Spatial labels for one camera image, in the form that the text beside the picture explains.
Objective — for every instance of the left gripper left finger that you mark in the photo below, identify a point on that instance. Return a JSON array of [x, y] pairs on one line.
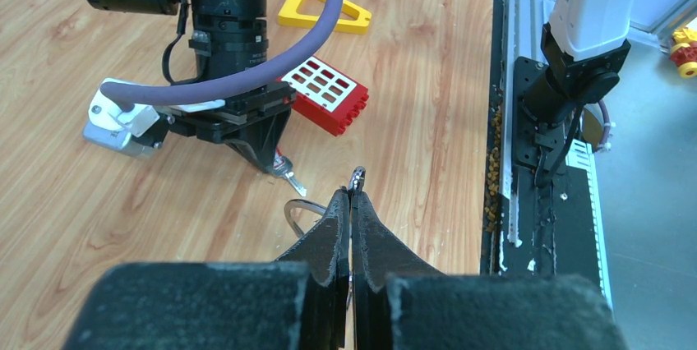
[[297, 301]]

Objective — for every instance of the key with red tag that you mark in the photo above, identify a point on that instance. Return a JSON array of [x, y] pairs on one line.
[[288, 173]]

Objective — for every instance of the metal keyring with keys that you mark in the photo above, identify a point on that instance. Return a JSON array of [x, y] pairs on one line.
[[356, 184]]

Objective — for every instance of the yellow red toy on floor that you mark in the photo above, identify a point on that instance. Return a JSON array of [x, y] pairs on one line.
[[683, 51]]

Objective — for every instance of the red white grid block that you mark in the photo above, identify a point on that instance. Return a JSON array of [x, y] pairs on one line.
[[326, 96]]

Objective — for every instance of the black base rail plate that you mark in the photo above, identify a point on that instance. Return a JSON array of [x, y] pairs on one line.
[[538, 207]]

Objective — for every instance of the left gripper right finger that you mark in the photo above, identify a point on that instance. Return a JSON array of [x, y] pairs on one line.
[[402, 302]]

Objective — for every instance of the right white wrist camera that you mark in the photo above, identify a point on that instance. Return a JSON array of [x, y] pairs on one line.
[[138, 132]]

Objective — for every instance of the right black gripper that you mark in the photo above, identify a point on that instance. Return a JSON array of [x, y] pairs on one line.
[[252, 123]]

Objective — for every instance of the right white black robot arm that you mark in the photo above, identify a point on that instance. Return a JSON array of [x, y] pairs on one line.
[[228, 36]]

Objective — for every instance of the white slotted cable duct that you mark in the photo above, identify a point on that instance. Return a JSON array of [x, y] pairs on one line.
[[581, 156]]

